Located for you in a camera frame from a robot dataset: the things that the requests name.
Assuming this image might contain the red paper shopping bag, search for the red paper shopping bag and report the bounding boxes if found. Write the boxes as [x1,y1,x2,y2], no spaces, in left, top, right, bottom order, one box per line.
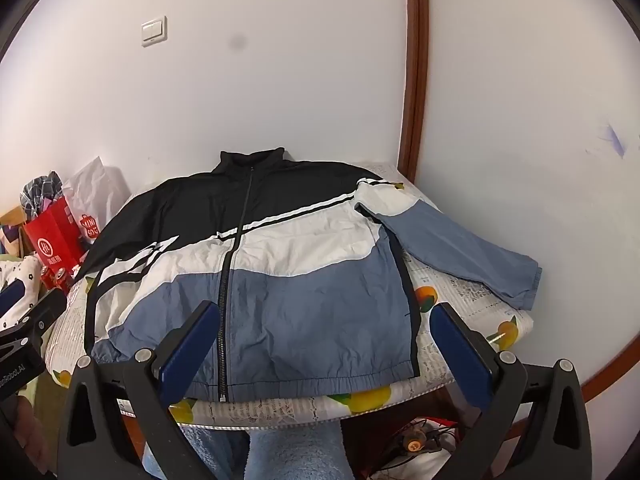
[22,195,90,292]

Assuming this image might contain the brown wooden baseboard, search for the brown wooden baseboard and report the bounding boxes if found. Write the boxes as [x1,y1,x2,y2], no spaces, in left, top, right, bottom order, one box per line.
[504,329,640,442]

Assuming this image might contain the plaid cloth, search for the plaid cloth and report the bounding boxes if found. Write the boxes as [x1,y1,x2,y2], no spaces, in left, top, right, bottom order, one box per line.
[19,172,65,222]

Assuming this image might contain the brown wooden door frame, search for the brown wooden door frame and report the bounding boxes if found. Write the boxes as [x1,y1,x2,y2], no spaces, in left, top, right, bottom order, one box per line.
[397,0,432,182]

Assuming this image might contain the fruit print tablecloth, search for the fruit print tablecloth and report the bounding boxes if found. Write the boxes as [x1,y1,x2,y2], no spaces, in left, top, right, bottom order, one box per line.
[42,160,537,430]

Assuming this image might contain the red soda can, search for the red soda can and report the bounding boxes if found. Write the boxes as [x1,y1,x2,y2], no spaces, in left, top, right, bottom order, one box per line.
[42,265,79,295]

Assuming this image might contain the white wall light switch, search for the white wall light switch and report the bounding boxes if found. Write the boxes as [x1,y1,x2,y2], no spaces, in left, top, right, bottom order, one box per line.
[140,16,169,48]

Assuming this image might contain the white plastic shopping bag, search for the white plastic shopping bag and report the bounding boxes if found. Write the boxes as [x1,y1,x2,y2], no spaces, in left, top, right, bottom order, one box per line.
[62,156,132,245]

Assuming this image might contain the person's blue fuzzy pants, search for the person's blue fuzzy pants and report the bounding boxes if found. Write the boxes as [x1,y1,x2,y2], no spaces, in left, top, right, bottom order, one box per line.
[144,419,357,480]

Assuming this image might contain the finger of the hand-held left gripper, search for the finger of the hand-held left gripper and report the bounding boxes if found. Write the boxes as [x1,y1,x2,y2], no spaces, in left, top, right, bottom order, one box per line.
[0,287,69,347]
[0,279,39,322]

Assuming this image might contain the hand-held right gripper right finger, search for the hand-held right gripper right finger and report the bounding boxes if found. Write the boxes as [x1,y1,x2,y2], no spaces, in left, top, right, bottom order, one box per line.
[429,302,594,480]

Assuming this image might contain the tangle of red cables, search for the tangle of red cables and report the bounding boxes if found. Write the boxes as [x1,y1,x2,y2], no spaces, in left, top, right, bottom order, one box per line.
[359,412,465,477]

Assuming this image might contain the floral bedding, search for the floral bedding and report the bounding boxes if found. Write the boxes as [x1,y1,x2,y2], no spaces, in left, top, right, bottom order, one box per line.
[0,220,45,322]

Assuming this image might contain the person's left hand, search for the person's left hand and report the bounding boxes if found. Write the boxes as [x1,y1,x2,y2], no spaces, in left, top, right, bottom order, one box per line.
[11,394,53,468]

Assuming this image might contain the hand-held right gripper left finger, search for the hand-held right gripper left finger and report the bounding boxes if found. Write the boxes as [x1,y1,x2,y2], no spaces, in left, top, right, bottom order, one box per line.
[56,300,221,480]

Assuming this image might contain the black white blue zip jacket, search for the black white blue zip jacket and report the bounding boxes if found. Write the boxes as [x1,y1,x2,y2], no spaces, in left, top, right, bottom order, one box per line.
[77,147,544,404]

